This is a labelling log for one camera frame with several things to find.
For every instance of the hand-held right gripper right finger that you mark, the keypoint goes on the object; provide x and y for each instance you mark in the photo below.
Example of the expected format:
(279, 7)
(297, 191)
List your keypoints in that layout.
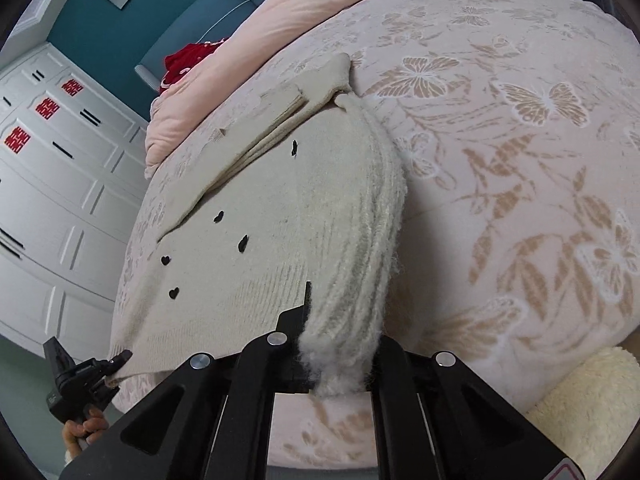
(425, 385)

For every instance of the pink butterfly print blanket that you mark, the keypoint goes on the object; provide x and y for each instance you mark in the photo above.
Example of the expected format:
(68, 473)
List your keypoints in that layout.
(500, 160)

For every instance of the white wardrobe doors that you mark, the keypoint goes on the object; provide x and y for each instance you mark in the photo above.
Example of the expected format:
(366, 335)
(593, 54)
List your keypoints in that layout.
(60, 210)

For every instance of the person's left hand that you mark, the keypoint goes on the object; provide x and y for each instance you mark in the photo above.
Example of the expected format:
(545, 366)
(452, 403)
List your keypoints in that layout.
(85, 430)

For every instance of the beige knit sweater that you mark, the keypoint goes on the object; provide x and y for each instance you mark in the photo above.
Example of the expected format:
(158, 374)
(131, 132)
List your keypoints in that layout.
(280, 220)

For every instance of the red patterned pillow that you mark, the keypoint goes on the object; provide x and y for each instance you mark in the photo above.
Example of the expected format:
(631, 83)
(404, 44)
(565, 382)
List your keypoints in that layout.
(185, 62)

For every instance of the pink duvet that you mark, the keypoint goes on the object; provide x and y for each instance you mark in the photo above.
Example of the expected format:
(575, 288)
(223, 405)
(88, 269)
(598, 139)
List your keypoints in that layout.
(240, 60)

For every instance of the grey headboard side trim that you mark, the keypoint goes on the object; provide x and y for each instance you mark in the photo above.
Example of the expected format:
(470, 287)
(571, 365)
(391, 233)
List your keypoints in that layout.
(146, 77)

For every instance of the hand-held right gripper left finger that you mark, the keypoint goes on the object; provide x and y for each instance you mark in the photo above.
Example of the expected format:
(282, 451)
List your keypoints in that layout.
(292, 330)

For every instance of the red wardrobe sticker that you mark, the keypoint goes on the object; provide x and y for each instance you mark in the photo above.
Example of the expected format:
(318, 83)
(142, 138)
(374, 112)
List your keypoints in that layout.
(72, 86)
(17, 138)
(47, 108)

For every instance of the cream fluffy rug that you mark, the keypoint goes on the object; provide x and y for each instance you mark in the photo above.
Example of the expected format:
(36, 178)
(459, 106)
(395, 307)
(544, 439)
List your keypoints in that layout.
(590, 410)

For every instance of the teal padded headboard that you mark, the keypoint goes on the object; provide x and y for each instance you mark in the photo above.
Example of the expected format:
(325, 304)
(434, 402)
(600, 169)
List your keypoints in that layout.
(200, 15)

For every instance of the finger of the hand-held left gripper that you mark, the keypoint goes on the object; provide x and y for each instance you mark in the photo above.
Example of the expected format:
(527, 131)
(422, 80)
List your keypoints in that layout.
(119, 361)
(107, 385)

